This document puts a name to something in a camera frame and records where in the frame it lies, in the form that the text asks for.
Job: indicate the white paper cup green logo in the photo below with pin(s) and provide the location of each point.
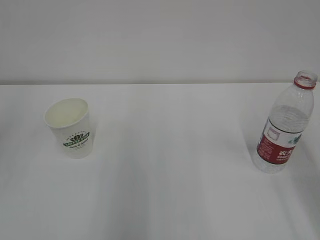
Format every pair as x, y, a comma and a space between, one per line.
69, 121

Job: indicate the clear water bottle red label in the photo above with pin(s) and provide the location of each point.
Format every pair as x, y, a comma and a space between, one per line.
288, 118

